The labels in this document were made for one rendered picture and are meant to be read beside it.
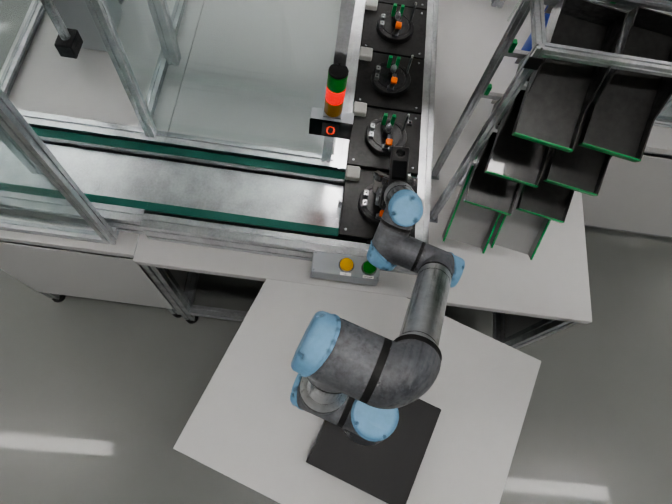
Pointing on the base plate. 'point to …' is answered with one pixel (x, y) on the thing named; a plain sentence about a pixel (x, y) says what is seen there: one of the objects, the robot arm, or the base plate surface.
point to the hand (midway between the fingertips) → (391, 173)
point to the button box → (329, 263)
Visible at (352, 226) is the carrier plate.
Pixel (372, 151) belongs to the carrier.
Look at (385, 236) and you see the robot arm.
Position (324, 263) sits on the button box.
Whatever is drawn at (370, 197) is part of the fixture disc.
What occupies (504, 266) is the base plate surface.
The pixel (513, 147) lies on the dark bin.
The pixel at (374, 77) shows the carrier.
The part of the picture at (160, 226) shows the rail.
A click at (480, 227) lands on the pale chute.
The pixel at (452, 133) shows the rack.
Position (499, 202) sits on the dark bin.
